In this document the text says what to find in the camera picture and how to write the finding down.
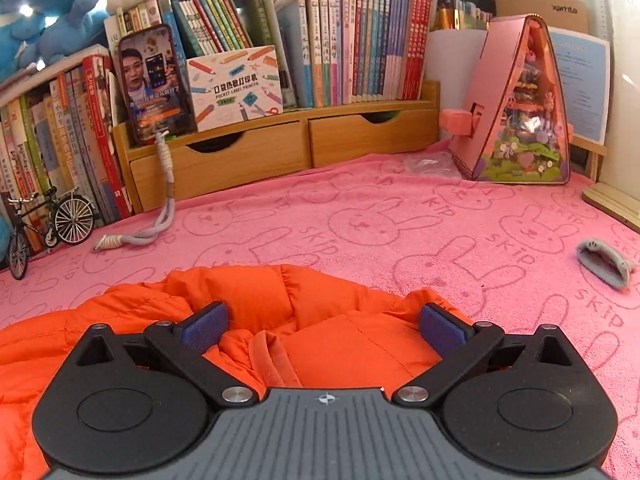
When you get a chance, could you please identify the miniature black bicycle model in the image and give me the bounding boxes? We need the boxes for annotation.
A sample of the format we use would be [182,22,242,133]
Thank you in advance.
[2,187,97,281]

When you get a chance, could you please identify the pink rabbit-print blanket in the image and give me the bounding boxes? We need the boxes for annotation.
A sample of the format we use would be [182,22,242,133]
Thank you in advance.
[0,140,640,480]

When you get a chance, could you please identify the blue white-faced plush toy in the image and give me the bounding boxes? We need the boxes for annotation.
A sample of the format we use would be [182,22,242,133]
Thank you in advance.
[15,0,113,56]

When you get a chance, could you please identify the clear plastic wrapper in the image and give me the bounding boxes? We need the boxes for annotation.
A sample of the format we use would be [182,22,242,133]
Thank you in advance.
[402,152,463,181]

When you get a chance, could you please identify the row of green-spine books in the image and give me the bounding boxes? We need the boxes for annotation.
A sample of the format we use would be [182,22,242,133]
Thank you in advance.
[105,0,281,111]

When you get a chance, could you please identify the orange puffer jacket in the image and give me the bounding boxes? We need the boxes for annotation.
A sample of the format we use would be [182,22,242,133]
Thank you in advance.
[0,264,476,480]

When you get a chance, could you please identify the row of upright storybooks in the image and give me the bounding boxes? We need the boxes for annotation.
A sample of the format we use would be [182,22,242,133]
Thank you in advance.
[0,55,133,256]

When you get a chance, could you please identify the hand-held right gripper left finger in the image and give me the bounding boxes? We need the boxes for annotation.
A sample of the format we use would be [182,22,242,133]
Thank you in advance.
[74,301,258,406]

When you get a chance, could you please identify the small grey sock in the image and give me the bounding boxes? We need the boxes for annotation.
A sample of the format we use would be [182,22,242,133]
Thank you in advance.
[575,239,632,290]

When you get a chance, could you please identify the wooden stand base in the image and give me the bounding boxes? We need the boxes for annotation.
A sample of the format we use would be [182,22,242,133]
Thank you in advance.
[570,135,640,233]

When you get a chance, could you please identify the light blue paper sheet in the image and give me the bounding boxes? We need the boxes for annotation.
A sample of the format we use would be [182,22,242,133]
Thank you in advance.
[547,27,611,143]

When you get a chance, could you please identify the white pencil-print cardboard box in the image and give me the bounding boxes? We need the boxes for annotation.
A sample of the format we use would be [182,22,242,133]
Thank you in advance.
[186,45,284,128]

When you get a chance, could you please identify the pink triangular toy house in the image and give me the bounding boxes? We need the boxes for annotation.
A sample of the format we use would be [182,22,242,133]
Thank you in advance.
[439,14,573,185]

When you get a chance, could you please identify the grey phone lanyard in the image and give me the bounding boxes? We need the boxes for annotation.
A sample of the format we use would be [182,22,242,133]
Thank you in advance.
[92,131,176,252]

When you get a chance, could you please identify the wooden desktop bookshelf with drawers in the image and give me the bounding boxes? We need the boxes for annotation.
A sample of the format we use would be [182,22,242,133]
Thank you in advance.
[112,0,442,213]

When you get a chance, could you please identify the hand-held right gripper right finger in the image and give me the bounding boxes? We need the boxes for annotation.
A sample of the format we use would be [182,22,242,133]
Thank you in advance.
[391,302,576,406]

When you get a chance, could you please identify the black smartphone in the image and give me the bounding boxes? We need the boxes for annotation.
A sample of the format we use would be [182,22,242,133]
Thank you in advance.
[118,24,197,143]

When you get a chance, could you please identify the brown cardboard sheet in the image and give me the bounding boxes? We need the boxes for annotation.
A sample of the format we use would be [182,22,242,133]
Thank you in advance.
[495,0,591,36]

